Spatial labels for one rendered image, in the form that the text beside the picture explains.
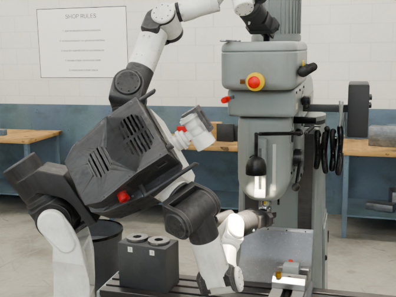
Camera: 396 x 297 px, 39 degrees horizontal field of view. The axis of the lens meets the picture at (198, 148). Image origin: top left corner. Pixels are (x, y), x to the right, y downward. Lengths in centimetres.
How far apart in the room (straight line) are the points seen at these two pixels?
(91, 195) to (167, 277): 77
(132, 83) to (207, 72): 477
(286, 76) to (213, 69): 462
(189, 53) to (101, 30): 113
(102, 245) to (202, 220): 229
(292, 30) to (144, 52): 69
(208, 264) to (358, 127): 91
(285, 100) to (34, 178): 87
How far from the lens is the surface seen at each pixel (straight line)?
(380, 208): 589
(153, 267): 227
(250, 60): 185
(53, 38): 720
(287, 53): 185
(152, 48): 182
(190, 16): 188
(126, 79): 172
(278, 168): 202
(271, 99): 195
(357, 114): 226
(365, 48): 624
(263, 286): 235
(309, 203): 251
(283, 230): 255
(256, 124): 200
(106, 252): 387
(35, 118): 741
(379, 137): 579
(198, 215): 157
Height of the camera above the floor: 187
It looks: 10 degrees down
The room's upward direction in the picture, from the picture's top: 1 degrees counter-clockwise
